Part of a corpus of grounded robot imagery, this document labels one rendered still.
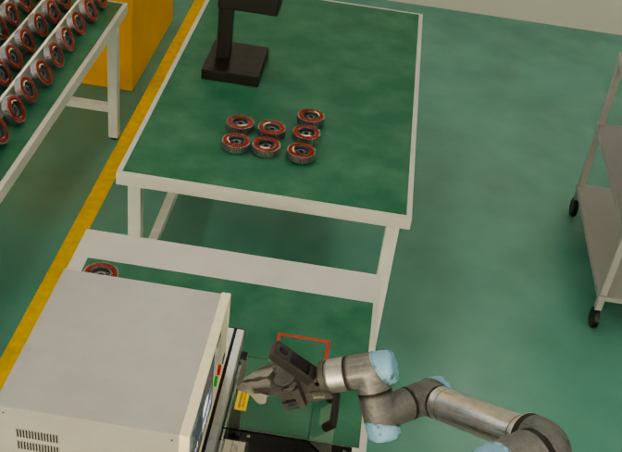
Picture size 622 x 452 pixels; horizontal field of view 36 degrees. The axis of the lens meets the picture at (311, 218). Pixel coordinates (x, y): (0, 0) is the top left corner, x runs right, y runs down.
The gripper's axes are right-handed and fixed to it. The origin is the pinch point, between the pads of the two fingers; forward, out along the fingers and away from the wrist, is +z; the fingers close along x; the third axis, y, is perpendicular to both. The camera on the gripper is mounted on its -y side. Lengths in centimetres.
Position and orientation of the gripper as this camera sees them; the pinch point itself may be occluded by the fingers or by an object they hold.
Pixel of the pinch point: (241, 383)
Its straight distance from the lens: 221.2
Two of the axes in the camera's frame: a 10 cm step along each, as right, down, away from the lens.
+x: 1.2, -5.7, 8.1
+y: 3.2, 7.9, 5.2
